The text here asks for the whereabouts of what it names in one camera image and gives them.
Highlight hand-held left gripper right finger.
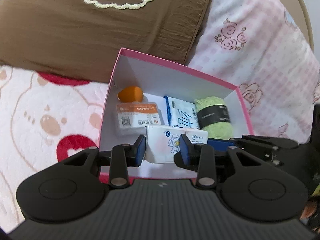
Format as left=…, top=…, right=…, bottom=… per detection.
left=173, top=134, right=254, bottom=188

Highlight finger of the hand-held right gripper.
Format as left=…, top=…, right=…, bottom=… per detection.
left=235, top=135, right=299, bottom=151
left=207, top=139, right=269, bottom=159

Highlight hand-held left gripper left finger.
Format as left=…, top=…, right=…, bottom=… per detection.
left=59, top=134, right=147, bottom=188

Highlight small white tissue pack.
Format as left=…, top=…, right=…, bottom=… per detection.
left=145, top=124, right=209, bottom=164

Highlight blue wet wipes packet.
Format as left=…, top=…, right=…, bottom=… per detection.
left=164, top=95, right=200, bottom=128

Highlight clear orange-label plastic box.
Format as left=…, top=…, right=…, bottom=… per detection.
left=115, top=101, right=163, bottom=137

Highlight green yarn ball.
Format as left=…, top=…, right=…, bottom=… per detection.
left=194, top=95, right=234, bottom=139

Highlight orange makeup sponge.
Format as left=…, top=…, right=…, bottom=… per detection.
left=117, top=86, right=145, bottom=103

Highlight pink cardboard box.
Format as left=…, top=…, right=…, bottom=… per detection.
left=98, top=47, right=255, bottom=184

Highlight person's right hand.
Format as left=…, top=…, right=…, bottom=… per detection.
left=300, top=197, right=320, bottom=220

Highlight pink checked pillow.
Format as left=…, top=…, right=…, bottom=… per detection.
left=187, top=0, right=320, bottom=143

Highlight brown pillow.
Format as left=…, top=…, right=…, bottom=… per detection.
left=0, top=0, right=219, bottom=83

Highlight beige bed headboard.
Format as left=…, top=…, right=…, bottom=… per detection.
left=290, top=0, right=320, bottom=52

